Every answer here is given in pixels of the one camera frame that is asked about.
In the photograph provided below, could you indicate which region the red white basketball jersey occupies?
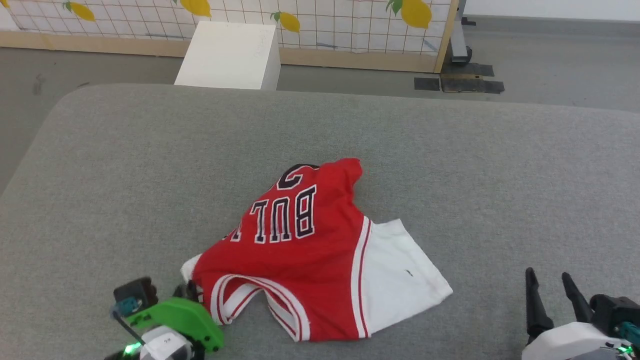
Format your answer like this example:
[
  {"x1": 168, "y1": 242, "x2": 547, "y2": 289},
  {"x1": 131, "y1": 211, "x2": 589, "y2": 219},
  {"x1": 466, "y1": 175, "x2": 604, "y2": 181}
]
[{"x1": 180, "y1": 158, "x2": 454, "y2": 343}]

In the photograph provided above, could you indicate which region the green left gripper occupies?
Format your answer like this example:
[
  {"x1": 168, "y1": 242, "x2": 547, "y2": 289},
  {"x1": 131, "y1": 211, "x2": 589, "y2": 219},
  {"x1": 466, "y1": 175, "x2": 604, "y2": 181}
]
[{"x1": 124, "y1": 280, "x2": 225, "y2": 353}]

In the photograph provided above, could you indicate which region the white box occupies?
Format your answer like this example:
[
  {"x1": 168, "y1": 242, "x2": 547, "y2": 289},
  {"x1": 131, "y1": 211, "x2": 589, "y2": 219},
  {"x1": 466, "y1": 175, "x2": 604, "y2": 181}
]
[{"x1": 173, "y1": 20, "x2": 282, "y2": 92}]

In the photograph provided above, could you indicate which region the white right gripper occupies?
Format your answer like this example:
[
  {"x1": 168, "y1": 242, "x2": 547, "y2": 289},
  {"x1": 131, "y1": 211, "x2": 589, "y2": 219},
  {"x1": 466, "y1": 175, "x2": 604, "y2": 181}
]
[{"x1": 521, "y1": 267, "x2": 634, "y2": 360}]

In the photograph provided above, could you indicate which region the grey metal panel stand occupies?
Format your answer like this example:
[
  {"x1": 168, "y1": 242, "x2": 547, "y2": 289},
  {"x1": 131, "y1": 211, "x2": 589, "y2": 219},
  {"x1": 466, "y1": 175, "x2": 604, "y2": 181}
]
[{"x1": 448, "y1": 0, "x2": 474, "y2": 65}]

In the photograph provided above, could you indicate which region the lemon print tile panel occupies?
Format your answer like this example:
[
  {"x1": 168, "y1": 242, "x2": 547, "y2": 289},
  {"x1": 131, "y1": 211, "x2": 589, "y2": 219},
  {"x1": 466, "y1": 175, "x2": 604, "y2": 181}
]
[{"x1": 0, "y1": 0, "x2": 460, "y2": 74}]

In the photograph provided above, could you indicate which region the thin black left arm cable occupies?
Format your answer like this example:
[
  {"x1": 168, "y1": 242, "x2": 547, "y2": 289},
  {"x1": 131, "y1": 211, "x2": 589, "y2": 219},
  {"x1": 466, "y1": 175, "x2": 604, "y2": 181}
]
[{"x1": 111, "y1": 310, "x2": 147, "y2": 347}]

